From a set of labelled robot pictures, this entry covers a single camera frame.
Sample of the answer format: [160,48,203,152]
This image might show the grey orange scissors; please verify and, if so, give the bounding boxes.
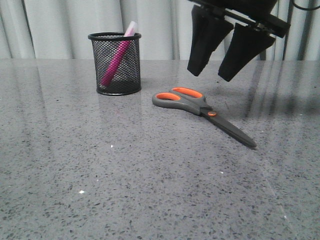
[151,87,257,148]

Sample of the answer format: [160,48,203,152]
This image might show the pink highlighter pen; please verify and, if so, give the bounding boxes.
[100,21,138,87]

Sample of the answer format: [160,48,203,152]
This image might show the black cable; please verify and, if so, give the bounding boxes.
[290,0,320,11]

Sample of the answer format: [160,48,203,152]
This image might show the grey-green curtain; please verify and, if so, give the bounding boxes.
[0,0,320,61]

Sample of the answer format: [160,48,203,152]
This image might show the black mesh pen holder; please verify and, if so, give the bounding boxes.
[88,32,142,96]

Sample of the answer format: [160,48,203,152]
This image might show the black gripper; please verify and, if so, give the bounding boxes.
[187,0,291,82]

